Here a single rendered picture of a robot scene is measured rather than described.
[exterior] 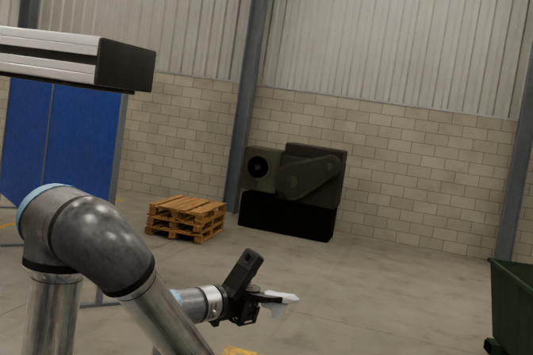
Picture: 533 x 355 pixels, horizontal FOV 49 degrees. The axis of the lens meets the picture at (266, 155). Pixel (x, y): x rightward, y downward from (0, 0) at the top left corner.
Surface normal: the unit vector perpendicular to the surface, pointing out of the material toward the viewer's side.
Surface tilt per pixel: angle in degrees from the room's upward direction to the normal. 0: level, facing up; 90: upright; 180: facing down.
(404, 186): 90
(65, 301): 90
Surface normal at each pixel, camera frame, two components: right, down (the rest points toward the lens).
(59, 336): 0.61, 0.15
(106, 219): 0.47, -0.59
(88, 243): 0.00, -0.10
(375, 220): -0.25, 0.04
